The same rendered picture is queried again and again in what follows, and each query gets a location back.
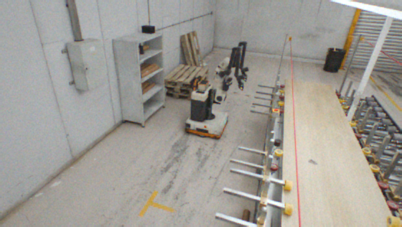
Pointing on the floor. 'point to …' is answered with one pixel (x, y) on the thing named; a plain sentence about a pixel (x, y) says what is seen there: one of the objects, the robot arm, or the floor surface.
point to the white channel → (370, 66)
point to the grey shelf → (122, 56)
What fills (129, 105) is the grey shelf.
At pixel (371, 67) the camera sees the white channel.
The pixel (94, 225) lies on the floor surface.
